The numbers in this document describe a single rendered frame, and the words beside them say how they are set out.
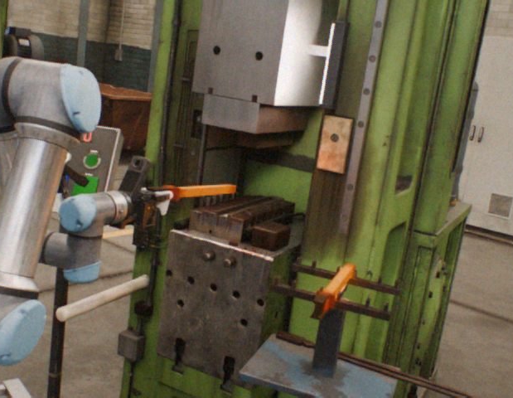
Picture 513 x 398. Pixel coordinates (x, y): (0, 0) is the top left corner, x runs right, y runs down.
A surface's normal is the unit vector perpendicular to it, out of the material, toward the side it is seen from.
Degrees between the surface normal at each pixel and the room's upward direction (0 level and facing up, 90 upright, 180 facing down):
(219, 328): 90
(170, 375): 90
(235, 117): 90
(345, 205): 90
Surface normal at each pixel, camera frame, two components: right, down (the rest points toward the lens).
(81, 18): 0.78, 0.24
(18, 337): 0.93, 0.30
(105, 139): 0.04, -0.30
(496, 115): -0.58, 0.09
